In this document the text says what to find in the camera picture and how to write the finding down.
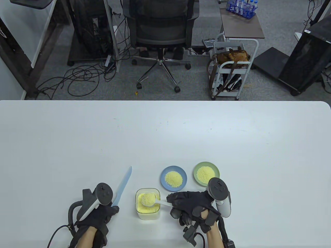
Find grey white handheld controller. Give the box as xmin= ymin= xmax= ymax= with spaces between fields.
xmin=68 ymin=183 xmax=114 ymax=226
xmin=206 ymin=177 xmax=231 ymax=218

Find black floor cable tangle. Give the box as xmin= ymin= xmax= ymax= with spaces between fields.
xmin=35 ymin=61 xmax=118 ymax=100

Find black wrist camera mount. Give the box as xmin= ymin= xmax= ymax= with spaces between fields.
xmin=183 ymin=224 xmax=205 ymax=247

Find white rolling cart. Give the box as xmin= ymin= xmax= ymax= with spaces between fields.
xmin=211 ymin=33 xmax=259 ymax=100

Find glass chicken bouillon jar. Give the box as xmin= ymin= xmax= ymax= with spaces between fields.
xmin=136 ymin=188 xmax=161 ymax=221

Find light blue plastic knife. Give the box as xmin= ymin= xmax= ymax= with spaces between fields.
xmin=111 ymin=166 xmax=132 ymax=207

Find brown side table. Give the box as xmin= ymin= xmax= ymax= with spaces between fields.
xmin=220 ymin=7 xmax=265 ymax=39

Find black and white bag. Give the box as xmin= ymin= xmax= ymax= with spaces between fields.
xmin=216 ymin=74 xmax=243 ymax=93

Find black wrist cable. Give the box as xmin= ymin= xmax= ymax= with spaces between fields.
xmin=47 ymin=225 xmax=75 ymax=248

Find white plastic coffee spoon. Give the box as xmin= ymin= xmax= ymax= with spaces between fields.
xmin=141 ymin=193 xmax=173 ymax=207

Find person's right forearm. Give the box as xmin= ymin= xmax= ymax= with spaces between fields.
xmin=206 ymin=211 xmax=225 ymax=248

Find white metal desk leg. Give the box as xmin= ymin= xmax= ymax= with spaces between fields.
xmin=103 ymin=0 xmax=122 ymax=73

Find blue round dish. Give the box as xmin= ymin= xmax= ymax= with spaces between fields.
xmin=160 ymin=166 xmax=187 ymax=192

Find blue test tube rack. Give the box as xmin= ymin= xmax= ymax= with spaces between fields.
xmin=226 ymin=0 xmax=258 ymax=19

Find yellow chicken bouillon pile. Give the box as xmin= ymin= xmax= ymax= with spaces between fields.
xmin=165 ymin=171 xmax=183 ymax=187
xmin=197 ymin=166 xmax=215 ymax=184

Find black mesh office chair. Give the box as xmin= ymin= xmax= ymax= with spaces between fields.
xmin=122 ymin=0 xmax=201 ymax=93

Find person's left hand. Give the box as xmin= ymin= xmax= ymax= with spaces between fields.
xmin=74 ymin=205 xmax=120 ymax=233

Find black computer tower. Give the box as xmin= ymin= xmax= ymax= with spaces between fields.
xmin=278 ymin=15 xmax=331 ymax=94
xmin=69 ymin=0 xmax=114 ymax=55

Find green round dish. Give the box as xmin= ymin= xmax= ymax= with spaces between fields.
xmin=193 ymin=161 xmax=220 ymax=187

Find person's right hand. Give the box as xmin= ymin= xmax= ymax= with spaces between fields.
xmin=166 ymin=191 xmax=221 ymax=233

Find black flat floor platform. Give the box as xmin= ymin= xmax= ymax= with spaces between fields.
xmin=252 ymin=47 xmax=302 ymax=96

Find person's left forearm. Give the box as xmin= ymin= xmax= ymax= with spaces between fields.
xmin=77 ymin=227 xmax=98 ymax=248

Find brown leather bag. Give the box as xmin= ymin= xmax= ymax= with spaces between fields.
xmin=215 ymin=46 xmax=251 ymax=69

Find dark wooden desk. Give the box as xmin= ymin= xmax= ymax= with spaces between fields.
xmin=0 ymin=0 xmax=70 ymax=100

